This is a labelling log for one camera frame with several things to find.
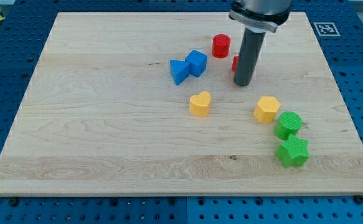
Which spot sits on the blue cube block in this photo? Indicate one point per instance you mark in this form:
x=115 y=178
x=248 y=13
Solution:
x=198 y=62

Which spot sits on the blue triangle block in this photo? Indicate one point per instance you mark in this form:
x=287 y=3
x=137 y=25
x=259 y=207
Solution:
x=179 y=70

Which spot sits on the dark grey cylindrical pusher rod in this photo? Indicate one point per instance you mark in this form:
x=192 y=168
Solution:
x=248 y=56

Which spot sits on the green star block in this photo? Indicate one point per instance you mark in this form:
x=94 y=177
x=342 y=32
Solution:
x=293 y=151

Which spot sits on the yellow heart block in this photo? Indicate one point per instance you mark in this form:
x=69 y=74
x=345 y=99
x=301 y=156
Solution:
x=199 y=105

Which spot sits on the yellow hexagon block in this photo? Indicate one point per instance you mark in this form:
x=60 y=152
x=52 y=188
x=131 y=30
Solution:
x=266 y=109

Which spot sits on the light wooden board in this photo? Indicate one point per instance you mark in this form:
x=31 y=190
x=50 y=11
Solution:
x=102 y=116

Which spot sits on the red cylinder block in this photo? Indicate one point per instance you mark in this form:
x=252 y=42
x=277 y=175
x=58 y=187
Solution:
x=221 y=45

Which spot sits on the red block behind rod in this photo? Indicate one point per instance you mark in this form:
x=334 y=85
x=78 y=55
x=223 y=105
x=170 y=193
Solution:
x=235 y=63

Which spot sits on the white fiducial marker tag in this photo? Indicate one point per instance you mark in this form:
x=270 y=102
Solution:
x=326 y=29

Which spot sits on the green cylinder block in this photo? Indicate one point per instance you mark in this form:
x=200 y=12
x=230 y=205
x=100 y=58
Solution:
x=288 y=123

